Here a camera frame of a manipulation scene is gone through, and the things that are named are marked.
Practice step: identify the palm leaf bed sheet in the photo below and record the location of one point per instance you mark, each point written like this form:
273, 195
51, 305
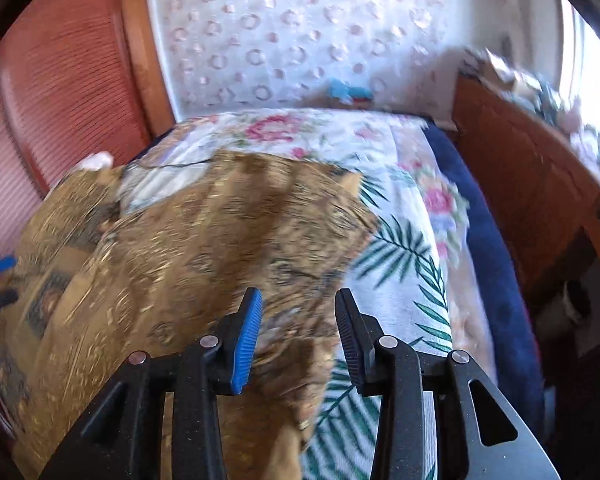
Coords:
410, 270

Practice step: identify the long wooden cabinet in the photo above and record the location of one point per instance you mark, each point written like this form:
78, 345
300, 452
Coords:
540, 170

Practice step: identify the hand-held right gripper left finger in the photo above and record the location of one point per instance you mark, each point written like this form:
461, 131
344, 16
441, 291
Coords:
244, 345

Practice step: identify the wooden slatted headboard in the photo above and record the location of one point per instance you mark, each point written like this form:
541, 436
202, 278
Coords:
65, 80

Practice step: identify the pink floral bed quilt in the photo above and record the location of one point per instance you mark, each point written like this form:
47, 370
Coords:
280, 127

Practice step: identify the navy blue blanket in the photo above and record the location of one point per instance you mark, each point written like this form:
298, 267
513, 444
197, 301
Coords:
490, 240

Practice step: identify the pale cloth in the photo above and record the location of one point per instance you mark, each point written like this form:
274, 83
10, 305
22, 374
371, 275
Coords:
95, 161

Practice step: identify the golden patterned cloth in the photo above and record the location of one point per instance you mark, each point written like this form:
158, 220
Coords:
180, 260

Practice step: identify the window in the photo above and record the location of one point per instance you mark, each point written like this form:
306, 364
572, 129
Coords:
597, 50

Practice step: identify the blue plastic bag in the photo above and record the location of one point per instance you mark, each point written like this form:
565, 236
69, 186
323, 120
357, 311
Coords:
349, 91

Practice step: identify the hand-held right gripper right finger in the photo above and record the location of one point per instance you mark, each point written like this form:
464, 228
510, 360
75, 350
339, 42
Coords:
351, 345

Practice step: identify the circle print sheer curtain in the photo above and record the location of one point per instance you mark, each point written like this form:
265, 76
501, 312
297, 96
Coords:
290, 35

